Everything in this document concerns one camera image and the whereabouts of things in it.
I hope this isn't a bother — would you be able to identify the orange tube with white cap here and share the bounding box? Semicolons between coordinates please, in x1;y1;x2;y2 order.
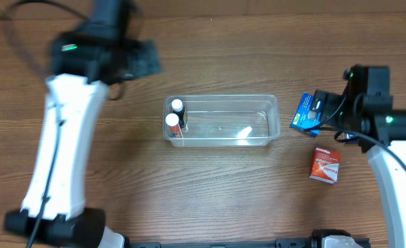
165;113;183;138

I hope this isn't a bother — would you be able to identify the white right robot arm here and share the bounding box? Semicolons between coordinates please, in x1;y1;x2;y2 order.
311;64;406;247

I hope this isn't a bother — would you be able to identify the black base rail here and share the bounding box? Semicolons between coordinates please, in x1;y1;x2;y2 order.
128;229;372;248

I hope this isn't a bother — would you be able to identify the dark bottle with white cap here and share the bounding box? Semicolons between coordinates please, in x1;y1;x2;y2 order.
171;99;187;128

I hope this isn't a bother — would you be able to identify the clear plastic container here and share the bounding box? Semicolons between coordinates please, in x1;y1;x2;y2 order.
163;94;281;147

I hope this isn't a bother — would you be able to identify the red and white medicine box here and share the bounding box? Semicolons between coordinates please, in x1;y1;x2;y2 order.
309;146;341;184

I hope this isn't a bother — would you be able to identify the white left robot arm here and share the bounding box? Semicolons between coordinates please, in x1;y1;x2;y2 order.
3;0;161;247

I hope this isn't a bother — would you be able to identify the blue medicine box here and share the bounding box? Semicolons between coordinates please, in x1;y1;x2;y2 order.
290;92;322;131

